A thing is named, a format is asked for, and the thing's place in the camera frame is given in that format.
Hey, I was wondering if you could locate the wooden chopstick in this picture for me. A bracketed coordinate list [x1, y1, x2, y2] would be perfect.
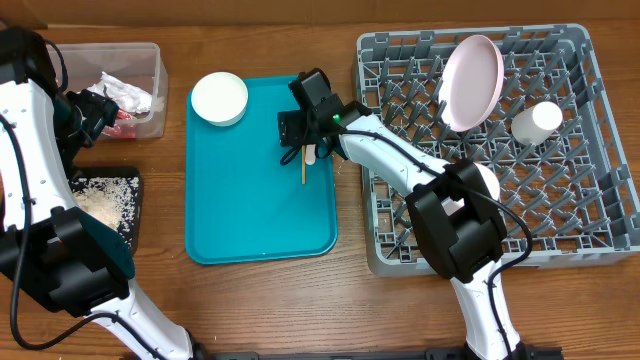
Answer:
[301, 145, 306, 185]

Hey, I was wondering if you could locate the white plastic fork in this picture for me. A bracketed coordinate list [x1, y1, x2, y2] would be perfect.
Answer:
[304, 144, 316, 166]

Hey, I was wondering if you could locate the red snack wrapper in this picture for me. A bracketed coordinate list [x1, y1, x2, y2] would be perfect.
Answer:
[101, 110, 136, 139]

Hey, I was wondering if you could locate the white tissue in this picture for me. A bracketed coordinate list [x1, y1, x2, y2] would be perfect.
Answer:
[88, 72, 165, 114]

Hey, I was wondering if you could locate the white bowl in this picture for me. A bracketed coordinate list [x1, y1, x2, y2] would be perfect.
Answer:
[191, 72, 249, 127]

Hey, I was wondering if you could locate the food scraps pile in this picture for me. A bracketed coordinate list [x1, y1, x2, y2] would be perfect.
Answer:
[71, 177, 140, 237]

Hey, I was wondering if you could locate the pink bowl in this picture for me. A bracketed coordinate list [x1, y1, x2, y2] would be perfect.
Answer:
[442, 163, 501, 215]

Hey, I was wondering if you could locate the pink plate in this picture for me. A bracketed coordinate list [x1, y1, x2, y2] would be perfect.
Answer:
[438, 35, 504, 132]

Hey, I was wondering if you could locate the white upside-down cup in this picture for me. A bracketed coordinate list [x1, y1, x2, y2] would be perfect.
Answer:
[511, 101, 563, 145]

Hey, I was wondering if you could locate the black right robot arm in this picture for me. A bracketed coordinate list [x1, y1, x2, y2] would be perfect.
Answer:
[278, 68, 526, 359]

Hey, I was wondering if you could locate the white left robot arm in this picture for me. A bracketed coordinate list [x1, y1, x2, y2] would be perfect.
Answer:
[1, 27, 206, 359]

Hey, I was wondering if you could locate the black waste tray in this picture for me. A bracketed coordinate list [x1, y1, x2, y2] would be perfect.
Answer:
[69, 166, 144, 254]

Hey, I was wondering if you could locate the grey dishwasher rack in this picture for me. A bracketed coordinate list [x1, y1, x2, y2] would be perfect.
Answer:
[354, 24, 639, 268]

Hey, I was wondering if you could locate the clear plastic bin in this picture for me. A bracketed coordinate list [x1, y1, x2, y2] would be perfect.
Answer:
[47, 42, 168, 139]

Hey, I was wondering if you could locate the teal serving tray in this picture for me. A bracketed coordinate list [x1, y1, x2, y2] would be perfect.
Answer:
[184, 76, 338, 265]

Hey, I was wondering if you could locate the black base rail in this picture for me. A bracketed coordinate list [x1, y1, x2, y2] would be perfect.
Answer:
[211, 344, 564, 360]

